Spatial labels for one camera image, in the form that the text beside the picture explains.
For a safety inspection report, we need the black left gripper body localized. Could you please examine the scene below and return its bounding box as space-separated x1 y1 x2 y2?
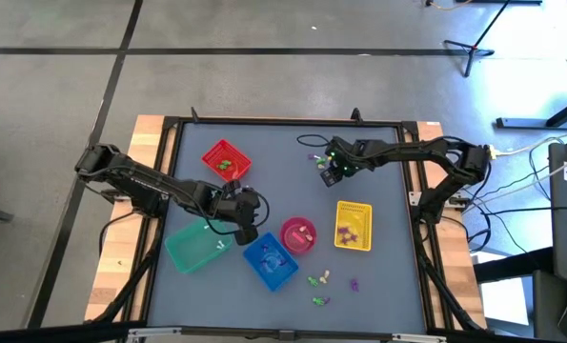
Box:
223 179 263 247

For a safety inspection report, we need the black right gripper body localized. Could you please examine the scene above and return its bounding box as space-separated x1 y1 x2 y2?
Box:
319 135 361 189

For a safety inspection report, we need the red plastic basket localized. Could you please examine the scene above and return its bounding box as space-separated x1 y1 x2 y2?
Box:
200 138 254 184

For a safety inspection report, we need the pink plastic bowl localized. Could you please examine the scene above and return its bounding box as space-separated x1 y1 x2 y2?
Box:
279 216 318 256

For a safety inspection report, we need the yellow plastic basket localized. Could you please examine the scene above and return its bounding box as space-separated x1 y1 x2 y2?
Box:
334 200 374 252

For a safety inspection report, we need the teal plastic bin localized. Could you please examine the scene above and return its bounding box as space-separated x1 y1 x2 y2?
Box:
164 217 234 275

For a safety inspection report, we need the blue plastic basket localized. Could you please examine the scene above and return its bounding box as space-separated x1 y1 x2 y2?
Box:
242 232 300 293

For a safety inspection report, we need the black tripod stand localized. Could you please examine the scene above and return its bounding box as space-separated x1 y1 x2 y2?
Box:
442 0 513 79

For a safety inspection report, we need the black desk leg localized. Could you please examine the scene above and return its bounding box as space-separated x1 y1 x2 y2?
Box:
473 247 556 285
496 92 567 131

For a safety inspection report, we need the dark grey equipment box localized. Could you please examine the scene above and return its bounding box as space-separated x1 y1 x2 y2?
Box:
532 270 567 343

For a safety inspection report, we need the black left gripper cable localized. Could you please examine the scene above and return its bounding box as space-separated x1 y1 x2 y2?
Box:
201 189 272 237

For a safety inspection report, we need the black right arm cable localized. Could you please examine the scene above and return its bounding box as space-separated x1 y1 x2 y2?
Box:
295 133 334 149

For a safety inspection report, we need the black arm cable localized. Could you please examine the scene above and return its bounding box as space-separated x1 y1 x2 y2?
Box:
97 209 136 258
295 133 334 149

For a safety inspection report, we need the black table frame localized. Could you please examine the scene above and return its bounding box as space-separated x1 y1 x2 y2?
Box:
86 107 487 343

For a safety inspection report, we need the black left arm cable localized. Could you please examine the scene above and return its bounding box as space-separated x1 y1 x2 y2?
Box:
97 209 136 258

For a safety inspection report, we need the white power cable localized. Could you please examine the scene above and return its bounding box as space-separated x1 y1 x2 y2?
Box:
496 126 567 157

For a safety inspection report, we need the black floor cable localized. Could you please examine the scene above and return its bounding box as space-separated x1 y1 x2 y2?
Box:
463 137 565 253

